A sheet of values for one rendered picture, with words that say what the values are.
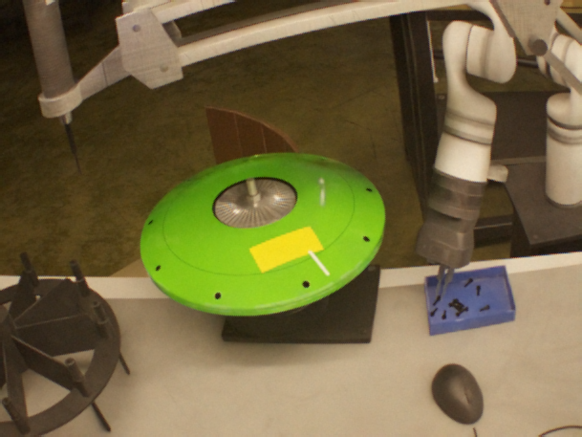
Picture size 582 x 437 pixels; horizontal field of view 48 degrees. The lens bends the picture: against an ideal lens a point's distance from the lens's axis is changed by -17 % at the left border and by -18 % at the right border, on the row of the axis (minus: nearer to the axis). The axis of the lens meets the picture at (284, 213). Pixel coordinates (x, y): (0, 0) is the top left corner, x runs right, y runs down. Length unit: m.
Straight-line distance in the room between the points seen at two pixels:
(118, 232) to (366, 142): 1.06
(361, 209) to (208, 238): 0.19
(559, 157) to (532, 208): 0.12
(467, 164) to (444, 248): 0.11
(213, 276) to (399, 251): 1.73
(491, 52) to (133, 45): 0.45
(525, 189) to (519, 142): 1.25
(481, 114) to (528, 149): 1.67
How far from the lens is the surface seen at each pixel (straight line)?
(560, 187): 1.31
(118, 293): 1.16
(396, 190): 2.85
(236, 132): 1.61
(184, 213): 0.97
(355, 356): 0.98
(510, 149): 2.57
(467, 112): 0.92
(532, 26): 0.76
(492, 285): 1.06
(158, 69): 0.71
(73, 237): 2.99
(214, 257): 0.90
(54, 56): 0.72
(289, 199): 0.95
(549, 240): 1.26
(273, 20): 0.72
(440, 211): 0.94
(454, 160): 0.93
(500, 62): 0.91
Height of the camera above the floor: 1.63
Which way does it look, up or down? 36 degrees down
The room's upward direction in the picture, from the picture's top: 10 degrees counter-clockwise
